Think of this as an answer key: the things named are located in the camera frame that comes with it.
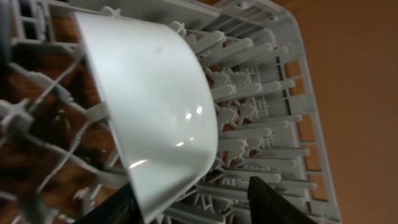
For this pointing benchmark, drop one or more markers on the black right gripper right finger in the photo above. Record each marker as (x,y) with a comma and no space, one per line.
(267,206)

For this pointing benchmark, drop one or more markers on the grey dishwasher rack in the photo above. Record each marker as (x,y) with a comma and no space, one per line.
(267,114)

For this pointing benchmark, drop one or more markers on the light blue bowl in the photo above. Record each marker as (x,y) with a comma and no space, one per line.
(159,103)

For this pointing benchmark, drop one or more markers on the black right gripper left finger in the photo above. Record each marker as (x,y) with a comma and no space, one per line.
(120,208)

